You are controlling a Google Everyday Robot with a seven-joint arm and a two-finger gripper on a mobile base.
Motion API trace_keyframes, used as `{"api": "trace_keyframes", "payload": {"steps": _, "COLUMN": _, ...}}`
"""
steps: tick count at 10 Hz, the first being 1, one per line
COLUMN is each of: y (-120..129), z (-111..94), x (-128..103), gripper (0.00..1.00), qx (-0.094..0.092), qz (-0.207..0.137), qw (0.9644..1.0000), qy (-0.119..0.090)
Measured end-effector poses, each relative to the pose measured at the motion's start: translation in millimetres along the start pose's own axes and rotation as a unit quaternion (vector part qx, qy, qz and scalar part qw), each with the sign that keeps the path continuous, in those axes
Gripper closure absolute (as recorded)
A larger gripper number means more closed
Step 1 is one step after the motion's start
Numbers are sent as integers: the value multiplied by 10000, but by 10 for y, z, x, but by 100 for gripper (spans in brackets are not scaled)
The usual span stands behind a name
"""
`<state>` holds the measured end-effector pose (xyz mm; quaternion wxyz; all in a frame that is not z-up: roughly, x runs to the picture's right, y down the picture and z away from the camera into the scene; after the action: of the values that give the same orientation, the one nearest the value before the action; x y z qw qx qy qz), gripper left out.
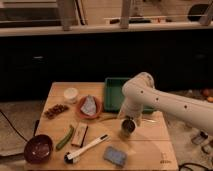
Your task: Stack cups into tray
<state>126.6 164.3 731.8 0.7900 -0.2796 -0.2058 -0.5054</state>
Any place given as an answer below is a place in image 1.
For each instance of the green cucumber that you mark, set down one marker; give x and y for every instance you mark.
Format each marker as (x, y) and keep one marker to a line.
(63, 141)

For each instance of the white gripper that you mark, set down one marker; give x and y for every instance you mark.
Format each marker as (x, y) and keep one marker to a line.
(131, 109)

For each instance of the dark purple bowl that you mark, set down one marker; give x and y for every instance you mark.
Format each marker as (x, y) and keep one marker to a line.
(38, 149)

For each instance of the grey crumpled cloth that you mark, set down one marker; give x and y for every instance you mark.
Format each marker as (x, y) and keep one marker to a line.
(89, 106)

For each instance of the dark metallic cup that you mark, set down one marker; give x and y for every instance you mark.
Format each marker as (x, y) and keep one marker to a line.
(127, 127)

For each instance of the white handled brush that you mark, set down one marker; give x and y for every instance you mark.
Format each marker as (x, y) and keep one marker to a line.
(71, 157)

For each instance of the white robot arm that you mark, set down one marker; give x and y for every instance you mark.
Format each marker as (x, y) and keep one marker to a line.
(140, 91)

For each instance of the wooden block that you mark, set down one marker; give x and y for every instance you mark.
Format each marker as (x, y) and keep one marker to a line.
(79, 134)

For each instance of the brown grape bunch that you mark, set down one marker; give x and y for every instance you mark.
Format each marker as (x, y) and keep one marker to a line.
(55, 110)

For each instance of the small white cup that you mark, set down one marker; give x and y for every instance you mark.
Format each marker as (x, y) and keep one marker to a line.
(71, 94)

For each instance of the green plastic tray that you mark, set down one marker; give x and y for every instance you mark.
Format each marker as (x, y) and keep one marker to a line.
(113, 96)

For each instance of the blue sponge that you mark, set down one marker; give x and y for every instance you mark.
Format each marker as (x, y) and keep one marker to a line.
(115, 156)

